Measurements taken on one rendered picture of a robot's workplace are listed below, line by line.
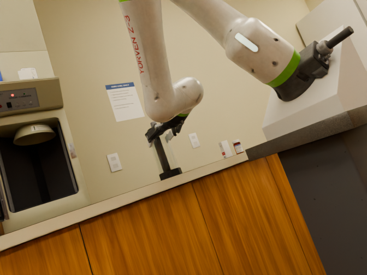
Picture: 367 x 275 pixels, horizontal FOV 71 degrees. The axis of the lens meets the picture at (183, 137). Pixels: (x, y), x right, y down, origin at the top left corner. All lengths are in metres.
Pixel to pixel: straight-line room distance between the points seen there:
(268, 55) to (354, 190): 0.40
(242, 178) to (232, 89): 1.30
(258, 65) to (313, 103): 0.18
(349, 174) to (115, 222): 0.72
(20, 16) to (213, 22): 0.99
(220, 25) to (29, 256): 0.91
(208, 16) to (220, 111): 1.39
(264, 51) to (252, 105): 1.73
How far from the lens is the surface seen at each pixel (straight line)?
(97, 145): 1.73
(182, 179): 1.03
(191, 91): 0.86
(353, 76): 0.82
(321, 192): 0.80
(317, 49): 0.82
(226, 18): 0.90
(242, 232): 1.21
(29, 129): 1.31
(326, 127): 0.68
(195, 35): 2.48
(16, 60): 1.43
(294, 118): 0.80
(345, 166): 0.75
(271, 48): 0.76
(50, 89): 1.27
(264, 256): 1.28
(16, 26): 1.53
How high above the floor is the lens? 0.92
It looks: 8 degrees up
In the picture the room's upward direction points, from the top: 20 degrees counter-clockwise
